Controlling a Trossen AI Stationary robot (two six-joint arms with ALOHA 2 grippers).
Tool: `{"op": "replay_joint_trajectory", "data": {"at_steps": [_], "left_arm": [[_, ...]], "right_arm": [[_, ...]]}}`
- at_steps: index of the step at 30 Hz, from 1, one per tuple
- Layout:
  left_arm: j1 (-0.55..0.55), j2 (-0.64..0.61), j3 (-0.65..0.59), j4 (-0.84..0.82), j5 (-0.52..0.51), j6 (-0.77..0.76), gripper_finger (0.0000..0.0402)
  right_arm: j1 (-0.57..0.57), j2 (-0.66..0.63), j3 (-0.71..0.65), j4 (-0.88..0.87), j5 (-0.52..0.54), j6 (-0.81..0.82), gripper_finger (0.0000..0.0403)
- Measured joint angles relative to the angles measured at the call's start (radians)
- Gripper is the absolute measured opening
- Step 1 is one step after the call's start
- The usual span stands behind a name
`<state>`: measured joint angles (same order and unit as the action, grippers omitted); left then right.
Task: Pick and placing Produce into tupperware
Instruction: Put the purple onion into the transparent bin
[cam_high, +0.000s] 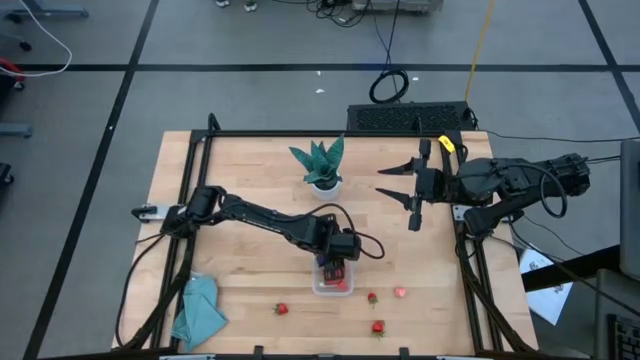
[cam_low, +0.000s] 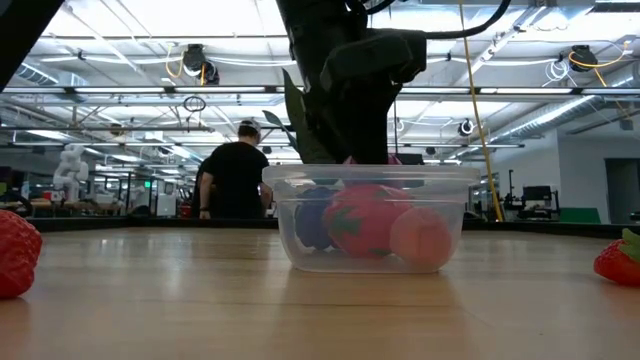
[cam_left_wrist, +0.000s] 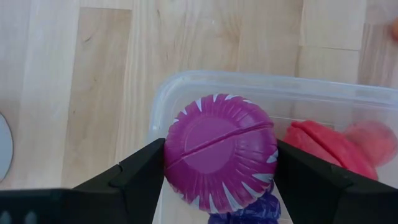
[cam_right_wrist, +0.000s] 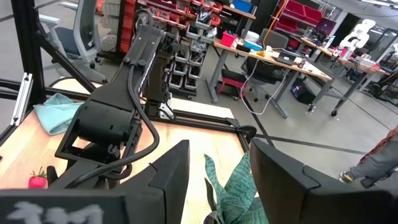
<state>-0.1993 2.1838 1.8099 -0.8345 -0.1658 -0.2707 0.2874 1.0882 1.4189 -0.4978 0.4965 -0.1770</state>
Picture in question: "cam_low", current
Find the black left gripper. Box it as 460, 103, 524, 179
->
276, 0, 403, 166

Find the red toy dragon fruit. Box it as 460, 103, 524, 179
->
322, 183, 414, 259

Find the purple toy grape bunch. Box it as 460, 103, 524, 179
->
293, 186, 341, 251

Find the orange toy peach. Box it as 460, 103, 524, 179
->
389, 206, 454, 269

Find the large red toy strawberry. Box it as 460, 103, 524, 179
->
0, 209, 44, 301

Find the clear plastic tupperware container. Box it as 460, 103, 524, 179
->
262, 164, 482, 275

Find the green snake plant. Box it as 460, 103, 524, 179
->
262, 68, 341, 166

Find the person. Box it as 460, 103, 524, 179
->
190, 158, 204, 218
198, 118, 275, 220

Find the white cabinet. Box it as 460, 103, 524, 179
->
155, 179, 178, 217

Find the workstation with monitor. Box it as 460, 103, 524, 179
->
502, 169, 562, 222

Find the green panel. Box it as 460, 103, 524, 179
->
558, 207, 602, 225

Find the white robot figure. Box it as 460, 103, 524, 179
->
52, 144, 90, 204

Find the red strawberry with green leaves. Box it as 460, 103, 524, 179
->
593, 228, 640, 288

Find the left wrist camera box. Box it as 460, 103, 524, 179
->
319, 28, 429, 92

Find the yellow hanging cord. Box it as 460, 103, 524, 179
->
458, 0, 504, 223

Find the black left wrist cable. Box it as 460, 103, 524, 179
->
423, 0, 513, 41

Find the black table edge frame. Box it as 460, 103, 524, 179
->
24, 215, 640, 240

